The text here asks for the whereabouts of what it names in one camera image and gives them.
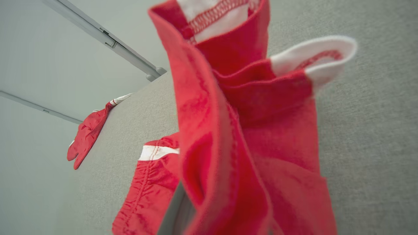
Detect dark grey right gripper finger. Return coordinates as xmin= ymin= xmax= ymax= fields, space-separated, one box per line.
xmin=157 ymin=183 xmax=197 ymax=235

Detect red shorts white trim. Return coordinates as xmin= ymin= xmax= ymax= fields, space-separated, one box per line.
xmin=112 ymin=0 xmax=358 ymax=235

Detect red jersey white striped sleeves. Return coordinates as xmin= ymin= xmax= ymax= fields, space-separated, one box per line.
xmin=67 ymin=93 xmax=135 ymax=170

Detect grey metal partition post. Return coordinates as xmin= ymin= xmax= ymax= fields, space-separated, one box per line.
xmin=0 ymin=91 xmax=84 ymax=125
xmin=42 ymin=0 xmax=167 ymax=82

